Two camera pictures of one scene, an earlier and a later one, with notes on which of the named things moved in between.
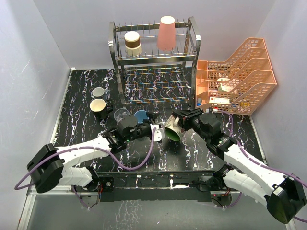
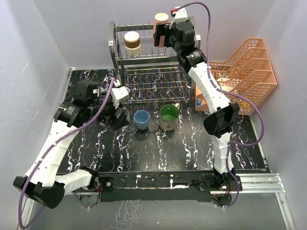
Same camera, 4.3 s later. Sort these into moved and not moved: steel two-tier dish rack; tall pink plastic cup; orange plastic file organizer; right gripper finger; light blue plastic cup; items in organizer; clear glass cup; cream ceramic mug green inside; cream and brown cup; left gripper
Moved: right gripper finger; tall pink plastic cup; left gripper; cream ceramic mug green inside
Not moved: clear glass cup; orange plastic file organizer; light blue plastic cup; steel two-tier dish rack; cream and brown cup; items in organizer
